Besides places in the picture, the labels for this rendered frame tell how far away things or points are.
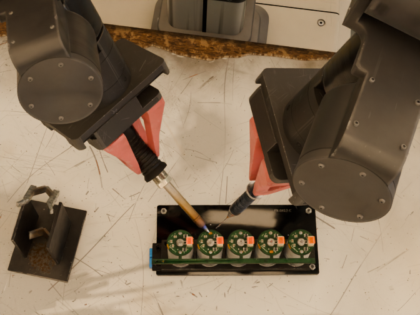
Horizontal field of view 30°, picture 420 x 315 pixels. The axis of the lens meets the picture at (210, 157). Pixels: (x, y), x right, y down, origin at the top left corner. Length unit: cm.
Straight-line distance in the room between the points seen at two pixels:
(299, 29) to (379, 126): 107
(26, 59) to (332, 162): 21
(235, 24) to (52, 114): 71
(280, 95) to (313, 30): 93
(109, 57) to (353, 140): 26
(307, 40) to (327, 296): 76
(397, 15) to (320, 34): 105
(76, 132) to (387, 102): 28
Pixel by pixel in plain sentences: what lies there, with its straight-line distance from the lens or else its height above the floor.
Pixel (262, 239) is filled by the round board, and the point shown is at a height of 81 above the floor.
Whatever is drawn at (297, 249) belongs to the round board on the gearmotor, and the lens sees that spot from 73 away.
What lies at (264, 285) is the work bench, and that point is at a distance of 78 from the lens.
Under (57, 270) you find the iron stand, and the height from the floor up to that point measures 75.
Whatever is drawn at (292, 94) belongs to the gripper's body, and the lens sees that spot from 57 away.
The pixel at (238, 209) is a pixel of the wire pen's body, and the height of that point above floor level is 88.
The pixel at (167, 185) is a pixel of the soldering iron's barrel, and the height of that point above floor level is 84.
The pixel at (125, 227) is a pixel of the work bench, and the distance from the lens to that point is 80.
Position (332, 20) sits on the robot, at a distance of 150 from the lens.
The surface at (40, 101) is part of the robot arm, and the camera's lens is 54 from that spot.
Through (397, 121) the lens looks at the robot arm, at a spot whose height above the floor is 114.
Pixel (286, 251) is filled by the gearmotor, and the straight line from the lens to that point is 75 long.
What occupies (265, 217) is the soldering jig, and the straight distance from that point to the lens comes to 79.
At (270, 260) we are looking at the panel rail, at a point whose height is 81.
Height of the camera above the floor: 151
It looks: 68 degrees down
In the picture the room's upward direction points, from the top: 4 degrees clockwise
